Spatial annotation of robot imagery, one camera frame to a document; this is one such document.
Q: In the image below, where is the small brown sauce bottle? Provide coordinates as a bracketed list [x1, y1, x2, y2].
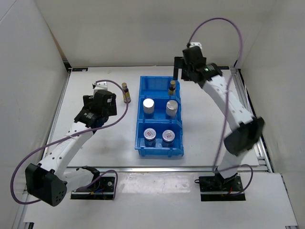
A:
[168, 80, 176, 96]
[122, 83, 131, 103]

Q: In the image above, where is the tall silver-capped shaker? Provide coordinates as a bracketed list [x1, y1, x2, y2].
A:
[142, 98, 154, 118]
[166, 100, 178, 119]

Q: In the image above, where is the short spice jar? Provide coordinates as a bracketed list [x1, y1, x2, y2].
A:
[143, 128, 156, 147]
[162, 129, 175, 147]

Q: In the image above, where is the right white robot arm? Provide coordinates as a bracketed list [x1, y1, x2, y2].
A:
[173, 44, 264, 191]

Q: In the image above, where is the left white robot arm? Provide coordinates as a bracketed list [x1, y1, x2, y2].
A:
[25, 90, 117, 207]

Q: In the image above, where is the blue near storage bin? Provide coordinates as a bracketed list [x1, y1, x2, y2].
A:
[135, 120, 184, 157]

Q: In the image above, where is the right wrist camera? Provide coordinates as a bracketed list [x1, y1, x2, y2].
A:
[189, 42, 202, 49]

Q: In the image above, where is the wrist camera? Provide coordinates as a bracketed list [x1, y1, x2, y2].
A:
[189, 42, 202, 49]
[92, 81, 108, 95]

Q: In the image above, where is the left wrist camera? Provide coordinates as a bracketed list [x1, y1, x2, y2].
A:
[92, 81, 108, 95]

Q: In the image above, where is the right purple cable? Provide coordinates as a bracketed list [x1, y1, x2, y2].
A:
[187, 17, 254, 196]

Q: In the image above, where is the purple cable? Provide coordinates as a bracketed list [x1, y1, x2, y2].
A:
[10, 79, 132, 205]
[187, 17, 254, 196]

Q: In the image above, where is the front aluminium frame rail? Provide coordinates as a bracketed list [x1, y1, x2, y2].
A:
[66, 166, 224, 173]

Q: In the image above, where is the aluminium frame rail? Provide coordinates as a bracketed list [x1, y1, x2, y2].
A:
[66, 166, 224, 173]
[230, 67, 274, 173]
[11, 70, 71, 229]

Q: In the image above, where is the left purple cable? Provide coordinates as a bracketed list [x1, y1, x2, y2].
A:
[10, 79, 132, 205]

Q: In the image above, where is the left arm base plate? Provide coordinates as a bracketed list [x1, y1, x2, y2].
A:
[70, 170, 118, 200]

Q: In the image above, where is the right aluminium frame rail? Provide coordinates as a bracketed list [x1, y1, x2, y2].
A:
[230, 67, 274, 173]

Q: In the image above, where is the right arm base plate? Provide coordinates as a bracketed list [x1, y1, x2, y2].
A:
[194, 175, 246, 202]

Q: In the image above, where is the left aluminium frame rail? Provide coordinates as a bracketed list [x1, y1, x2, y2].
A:
[11, 70, 71, 229]

